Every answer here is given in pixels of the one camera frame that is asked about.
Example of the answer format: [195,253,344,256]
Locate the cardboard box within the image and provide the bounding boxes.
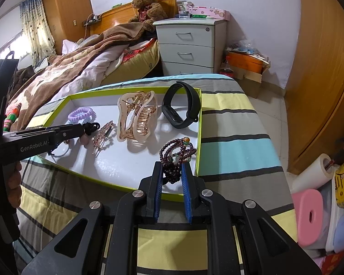
[232,63,271,99]

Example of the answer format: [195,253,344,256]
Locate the orange storage box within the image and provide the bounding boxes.
[226,50,266,73]

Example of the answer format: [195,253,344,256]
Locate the dotted curtain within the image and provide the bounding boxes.
[19,0,56,66]

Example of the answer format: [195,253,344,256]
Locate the red soda bottle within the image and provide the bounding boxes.
[219,56,236,78]

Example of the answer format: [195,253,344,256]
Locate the person's left hand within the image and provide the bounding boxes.
[6,160,23,208]

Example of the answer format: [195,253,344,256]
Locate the pink rhinestone hair clip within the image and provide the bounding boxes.
[92,121,115,155]

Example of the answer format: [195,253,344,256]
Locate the lime green shallow box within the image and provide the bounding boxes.
[26,87,203,202]

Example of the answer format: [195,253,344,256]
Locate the clear glass jar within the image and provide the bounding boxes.
[178,2,191,18]

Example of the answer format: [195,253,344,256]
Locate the wooden wardrobe with star marks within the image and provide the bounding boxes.
[42,0,94,56]

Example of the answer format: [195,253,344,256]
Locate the power strip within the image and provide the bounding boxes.
[83,14,102,25]

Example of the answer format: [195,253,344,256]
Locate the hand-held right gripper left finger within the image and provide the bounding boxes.
[26,162,164,275]

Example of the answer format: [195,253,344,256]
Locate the beige gold hair claw clip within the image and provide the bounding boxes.
[117,91,158,144]

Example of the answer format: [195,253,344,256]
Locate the dark red bead bracelet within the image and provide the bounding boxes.
[160,137,197,184]

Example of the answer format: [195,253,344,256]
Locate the floral quilt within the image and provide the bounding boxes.
[4,104,20,132]

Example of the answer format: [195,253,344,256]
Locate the brown teddy bear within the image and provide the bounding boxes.
[129,0,168,32]

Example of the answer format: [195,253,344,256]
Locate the grey nightstand with drawers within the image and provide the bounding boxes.
[153,17,227,76]

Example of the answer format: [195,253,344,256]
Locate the black knotted hair tie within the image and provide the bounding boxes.
[83,122,101,136]

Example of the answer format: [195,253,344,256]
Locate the white paper roll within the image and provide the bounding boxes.
[292,153,337,194]

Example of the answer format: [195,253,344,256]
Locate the large wooden wardrobe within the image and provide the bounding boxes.
[284,0,344,175]

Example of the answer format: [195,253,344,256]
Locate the brown blanket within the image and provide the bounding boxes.
[6,21,150,127]

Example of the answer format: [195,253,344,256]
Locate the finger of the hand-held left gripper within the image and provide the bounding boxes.
[56,130,85,150]
[6,123,86,138]

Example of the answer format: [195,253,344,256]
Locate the pink floral box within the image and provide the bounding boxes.
[193,6,229,21]

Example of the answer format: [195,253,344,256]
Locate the wooden headboard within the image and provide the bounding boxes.
[86,0,178,39]

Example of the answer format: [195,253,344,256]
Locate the black beaded hair tie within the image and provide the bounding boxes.
[47,136,91,159]

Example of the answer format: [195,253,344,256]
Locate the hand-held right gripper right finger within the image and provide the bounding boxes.
[181,163,323,275]

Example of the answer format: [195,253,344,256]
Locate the black fitness band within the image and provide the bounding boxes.
[162,81,202,129]

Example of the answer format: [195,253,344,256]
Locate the purple spiral hair tie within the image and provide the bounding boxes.
[68,107,88,124]

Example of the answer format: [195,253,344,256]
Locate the yellow cushion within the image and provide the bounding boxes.
[100,38,161,85]

